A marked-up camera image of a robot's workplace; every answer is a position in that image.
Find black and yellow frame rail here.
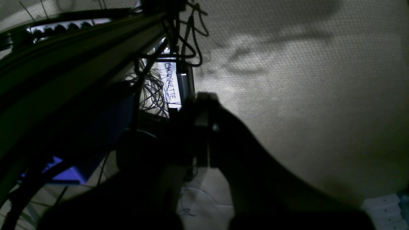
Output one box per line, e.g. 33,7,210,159
1,11,169,204

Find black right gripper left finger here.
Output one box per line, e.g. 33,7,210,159
38,93,205,230

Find white handwritten label sheet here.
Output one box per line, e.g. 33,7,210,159
158,62,182,111

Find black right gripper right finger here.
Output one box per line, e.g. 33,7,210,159
204,93,374,230

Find tangled black cables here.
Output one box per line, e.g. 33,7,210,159
125,0,210,119

